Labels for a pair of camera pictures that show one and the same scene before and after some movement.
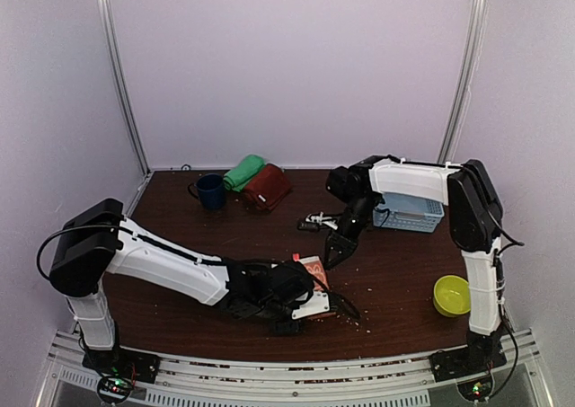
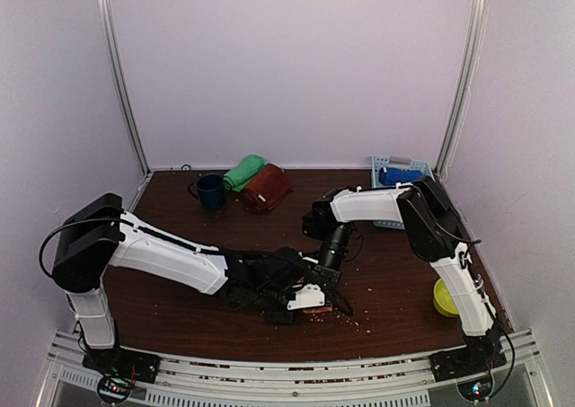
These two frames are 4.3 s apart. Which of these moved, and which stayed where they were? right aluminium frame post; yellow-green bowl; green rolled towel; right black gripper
Moved: right black gripper
Stayed: yellow-green bowl; green rolled towel; right aluminium frame post
